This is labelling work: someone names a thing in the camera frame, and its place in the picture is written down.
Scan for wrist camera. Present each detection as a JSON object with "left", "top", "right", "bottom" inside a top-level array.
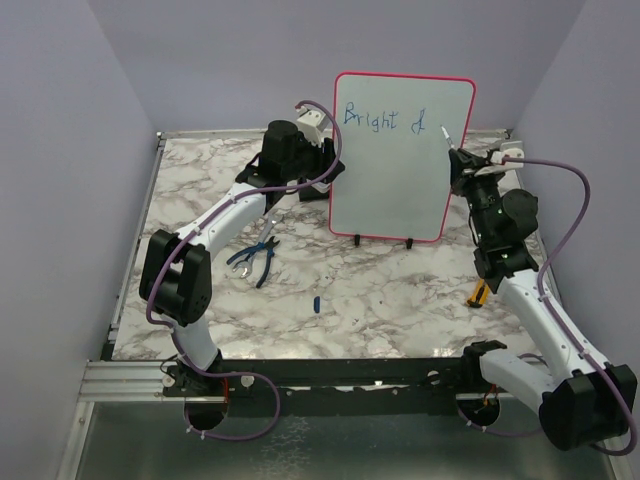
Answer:
[
  {"left": 295, "top": 105, "right": 333, "bottom": 147},
  {"left": 468, "top": 141, "right": 524, "bottom": 177}
]

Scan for blue white whiteboard marker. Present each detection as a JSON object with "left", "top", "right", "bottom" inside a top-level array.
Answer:
[{"left": 440, "top": 125, "right": 455, "bottom": 149}]

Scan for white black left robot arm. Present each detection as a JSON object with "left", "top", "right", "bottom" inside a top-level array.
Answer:
[{"left": 139, "top": 110, "right": 344, "bottom": 395}]

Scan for aluminium table frame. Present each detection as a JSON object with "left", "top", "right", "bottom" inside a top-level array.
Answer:
[{"left": 54, "top": 127, "right": 621, "bottom": 480}]

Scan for silver open-end wrench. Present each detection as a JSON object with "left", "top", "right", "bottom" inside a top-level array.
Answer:
[{"left": 227, "top": 216, "right": 281, "bottom": 278}]

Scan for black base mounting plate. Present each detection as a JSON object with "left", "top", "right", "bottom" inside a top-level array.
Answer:
[{"left": 163, "top": 357, "right": 490, "bottom": 417}]

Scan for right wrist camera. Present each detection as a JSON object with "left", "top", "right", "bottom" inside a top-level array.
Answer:
[{"left": 468, "top": 141, "right": 524, "bottom": 177}]

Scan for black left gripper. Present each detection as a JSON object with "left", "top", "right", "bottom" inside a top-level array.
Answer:
[{"left": 283, "top": 130, "right": 345, "bottom": 184}]

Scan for yellow utility knife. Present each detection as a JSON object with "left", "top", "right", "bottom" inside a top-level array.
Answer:
[{"left": 466, "top": 279, "right": 491, "bottom": 309}]

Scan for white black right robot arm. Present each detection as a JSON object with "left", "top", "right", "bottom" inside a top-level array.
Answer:
[{"left": 448, "top": 147, "right": 639, "bottom": 456}]

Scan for blue handled pliers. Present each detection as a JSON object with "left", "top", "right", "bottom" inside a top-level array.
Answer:
[{"left": 226, "top": 236, "right": 279, "bottom": 290}]

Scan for pink framed whiteboard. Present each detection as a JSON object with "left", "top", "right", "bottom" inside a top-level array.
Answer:
[{"left": 329, "top": 72, "right": 476, "bottom": 243}]

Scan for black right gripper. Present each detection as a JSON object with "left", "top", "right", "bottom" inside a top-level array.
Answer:
[{"left": 450, "top": 147, "right": 506, "bottom": 244}]

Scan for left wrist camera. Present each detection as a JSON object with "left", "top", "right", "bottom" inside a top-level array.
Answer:
[{"left": 295, "top": 105, "right": 333, "bottom": 147}]

